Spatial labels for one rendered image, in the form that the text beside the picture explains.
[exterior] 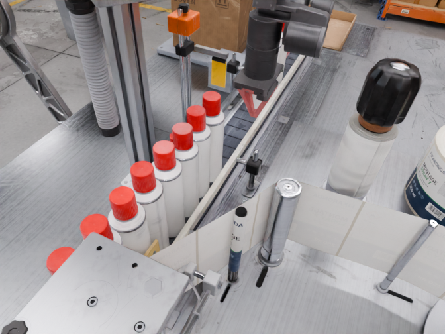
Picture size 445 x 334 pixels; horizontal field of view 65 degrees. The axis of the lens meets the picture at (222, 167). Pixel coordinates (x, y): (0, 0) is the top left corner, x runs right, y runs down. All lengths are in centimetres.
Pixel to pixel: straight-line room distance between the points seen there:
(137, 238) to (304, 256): 31
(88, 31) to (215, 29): 79
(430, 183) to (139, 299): 60
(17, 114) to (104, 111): 216
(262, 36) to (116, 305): 45
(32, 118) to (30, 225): 184
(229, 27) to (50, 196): 74
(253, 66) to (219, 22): 60
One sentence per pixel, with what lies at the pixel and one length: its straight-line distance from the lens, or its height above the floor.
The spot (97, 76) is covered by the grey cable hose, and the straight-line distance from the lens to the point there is 51.
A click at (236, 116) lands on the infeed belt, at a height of 88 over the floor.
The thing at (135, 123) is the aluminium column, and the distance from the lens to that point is 70.
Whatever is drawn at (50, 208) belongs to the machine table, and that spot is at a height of 83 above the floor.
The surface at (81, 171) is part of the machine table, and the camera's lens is 89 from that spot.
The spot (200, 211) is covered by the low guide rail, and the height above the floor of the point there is 91.
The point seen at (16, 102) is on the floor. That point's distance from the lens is 282.
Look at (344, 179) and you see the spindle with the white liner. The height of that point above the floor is 95.
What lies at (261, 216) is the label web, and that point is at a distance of 55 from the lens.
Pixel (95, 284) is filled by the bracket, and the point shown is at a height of 114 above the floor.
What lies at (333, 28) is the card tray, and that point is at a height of 83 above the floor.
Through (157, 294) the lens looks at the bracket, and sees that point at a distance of 32.
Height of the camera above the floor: 143
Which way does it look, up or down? 45 degrees down
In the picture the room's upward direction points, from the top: 3 degrees clockwise
